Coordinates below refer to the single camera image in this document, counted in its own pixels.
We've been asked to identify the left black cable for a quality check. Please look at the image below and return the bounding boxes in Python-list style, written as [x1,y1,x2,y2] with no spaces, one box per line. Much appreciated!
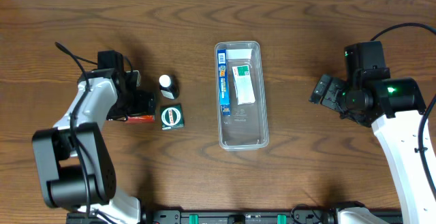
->
[54,41,103,224]

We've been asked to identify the blue tall box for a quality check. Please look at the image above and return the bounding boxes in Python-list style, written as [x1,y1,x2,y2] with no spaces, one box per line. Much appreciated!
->
[217,50,231,116]

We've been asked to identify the black cable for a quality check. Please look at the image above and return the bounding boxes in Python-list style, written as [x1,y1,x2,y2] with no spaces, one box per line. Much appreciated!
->
[370,22,436,197]
[54,41,103,224]

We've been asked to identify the right black cable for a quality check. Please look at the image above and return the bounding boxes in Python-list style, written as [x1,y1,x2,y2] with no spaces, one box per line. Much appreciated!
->
[370,22,436,197]

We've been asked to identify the dark bottle white cap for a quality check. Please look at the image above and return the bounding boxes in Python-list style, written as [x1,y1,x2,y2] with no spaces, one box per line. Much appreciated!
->
[159,74,179,99]

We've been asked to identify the clear plastic container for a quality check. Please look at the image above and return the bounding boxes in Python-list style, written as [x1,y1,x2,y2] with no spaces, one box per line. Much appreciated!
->
[215,41,269,151]

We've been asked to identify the red orange box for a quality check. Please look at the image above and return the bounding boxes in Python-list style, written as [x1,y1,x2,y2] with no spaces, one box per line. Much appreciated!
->
[125,115,155,124]

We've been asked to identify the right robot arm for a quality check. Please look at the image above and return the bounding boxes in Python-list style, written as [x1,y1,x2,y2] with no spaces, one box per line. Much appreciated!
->
[309,74,435,223]

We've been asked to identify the green square box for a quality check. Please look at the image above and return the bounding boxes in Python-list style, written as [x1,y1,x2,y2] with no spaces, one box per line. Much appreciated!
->
[160,104,185,131]

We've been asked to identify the white green medicine box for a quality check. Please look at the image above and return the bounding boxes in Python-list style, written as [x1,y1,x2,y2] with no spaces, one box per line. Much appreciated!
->
[232,65,255,105]

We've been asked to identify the black mounting rail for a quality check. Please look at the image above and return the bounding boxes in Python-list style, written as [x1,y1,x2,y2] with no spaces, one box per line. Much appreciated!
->
[66,208,403,224]

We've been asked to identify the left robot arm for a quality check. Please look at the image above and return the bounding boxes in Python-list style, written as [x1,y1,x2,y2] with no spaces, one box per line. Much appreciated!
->
[32,68,145,223]

